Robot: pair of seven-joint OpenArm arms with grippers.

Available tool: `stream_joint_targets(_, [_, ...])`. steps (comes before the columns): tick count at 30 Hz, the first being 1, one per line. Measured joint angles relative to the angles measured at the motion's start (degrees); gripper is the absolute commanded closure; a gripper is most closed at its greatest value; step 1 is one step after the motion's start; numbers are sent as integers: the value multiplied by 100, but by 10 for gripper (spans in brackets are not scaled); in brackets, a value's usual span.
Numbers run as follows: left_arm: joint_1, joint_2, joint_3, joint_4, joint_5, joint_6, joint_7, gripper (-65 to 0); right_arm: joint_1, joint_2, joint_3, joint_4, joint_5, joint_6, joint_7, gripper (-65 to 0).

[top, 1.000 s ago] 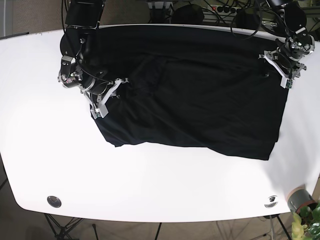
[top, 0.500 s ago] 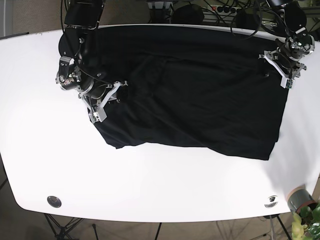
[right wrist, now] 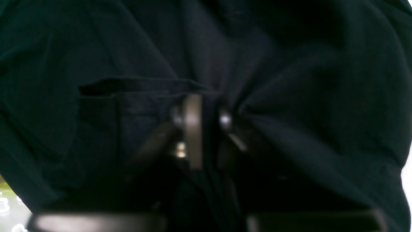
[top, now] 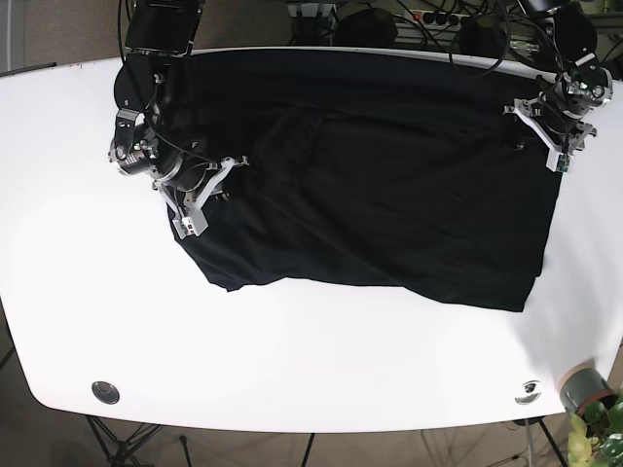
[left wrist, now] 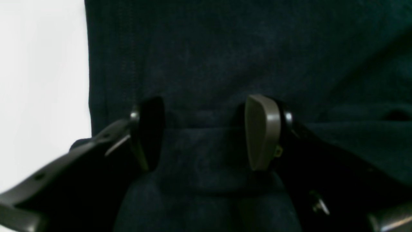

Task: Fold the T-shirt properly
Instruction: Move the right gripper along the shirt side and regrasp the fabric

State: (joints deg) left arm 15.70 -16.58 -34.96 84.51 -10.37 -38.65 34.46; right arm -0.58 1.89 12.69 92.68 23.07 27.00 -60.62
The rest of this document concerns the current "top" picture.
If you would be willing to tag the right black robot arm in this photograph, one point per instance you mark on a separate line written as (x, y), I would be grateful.
(159, 35)

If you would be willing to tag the grey plant pot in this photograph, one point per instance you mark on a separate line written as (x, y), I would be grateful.
(582, 385)

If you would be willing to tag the left metal table grommet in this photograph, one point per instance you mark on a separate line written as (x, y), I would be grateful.
(105, 392)

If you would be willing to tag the black T-shirt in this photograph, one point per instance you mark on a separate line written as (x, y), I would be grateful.
(366, 170)

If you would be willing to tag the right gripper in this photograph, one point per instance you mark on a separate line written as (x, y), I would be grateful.
(186, 182)

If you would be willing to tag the right metal table grommet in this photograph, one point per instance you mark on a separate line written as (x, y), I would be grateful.
(530, 391)

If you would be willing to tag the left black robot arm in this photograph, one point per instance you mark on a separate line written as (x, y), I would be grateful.
(566, 36)

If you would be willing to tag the metal table grommet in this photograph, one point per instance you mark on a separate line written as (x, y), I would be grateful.
(105, 392)
(530, 391)

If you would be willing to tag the green plant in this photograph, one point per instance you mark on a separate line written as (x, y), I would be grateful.
(595, 438)

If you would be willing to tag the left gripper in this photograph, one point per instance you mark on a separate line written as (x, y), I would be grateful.
(557, 114)

